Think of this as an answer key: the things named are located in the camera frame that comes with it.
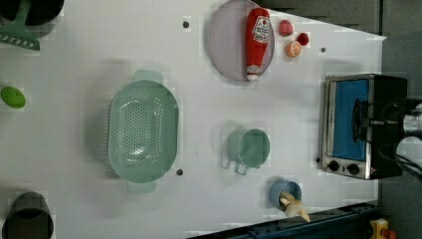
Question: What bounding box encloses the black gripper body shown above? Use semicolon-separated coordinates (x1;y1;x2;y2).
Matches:
351;100;404;142

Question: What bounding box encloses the silver toaster oven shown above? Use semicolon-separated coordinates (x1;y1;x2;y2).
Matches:
319;74;407;180

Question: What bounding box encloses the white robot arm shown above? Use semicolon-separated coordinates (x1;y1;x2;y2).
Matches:
351;99;421;177

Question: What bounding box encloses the orange slice toy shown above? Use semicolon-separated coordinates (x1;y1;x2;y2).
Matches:
286;41;302;58

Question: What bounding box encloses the red strawberry toy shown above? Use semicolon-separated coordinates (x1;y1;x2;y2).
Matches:
297;33;310;46

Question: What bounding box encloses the blue small cup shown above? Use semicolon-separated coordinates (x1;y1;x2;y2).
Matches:
270;178;302;209

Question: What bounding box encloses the cream plush toy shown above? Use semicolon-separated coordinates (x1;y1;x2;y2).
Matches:
279;191;311;222

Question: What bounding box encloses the pink round toy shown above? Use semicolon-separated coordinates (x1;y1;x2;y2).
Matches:
279;20;294;37

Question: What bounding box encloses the green metal cup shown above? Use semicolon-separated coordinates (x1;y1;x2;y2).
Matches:
223;126;271;176

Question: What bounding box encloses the red plush ketchup bottle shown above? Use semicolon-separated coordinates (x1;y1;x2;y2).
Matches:
246;8;270;81

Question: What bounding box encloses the grey round plate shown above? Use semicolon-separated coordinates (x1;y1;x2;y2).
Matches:
207;0;275;82

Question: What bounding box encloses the green oval colander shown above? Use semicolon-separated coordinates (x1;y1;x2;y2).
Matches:
107;70;179;193

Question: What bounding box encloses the black utensil holder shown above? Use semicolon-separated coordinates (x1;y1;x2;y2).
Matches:
0;0;65;26

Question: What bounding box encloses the dark grey cylinder cup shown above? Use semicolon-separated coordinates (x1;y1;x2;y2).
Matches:
1;192;54;239

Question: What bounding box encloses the green lime toy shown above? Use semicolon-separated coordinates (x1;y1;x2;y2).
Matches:
1;87;26;109

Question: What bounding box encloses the green slotted spatula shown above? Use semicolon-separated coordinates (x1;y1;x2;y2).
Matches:
0;0;40;51

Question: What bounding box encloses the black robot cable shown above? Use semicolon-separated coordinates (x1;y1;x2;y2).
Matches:
364;98;422;182

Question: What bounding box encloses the blue metal frame rail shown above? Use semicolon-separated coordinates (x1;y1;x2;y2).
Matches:
190;203;380;239

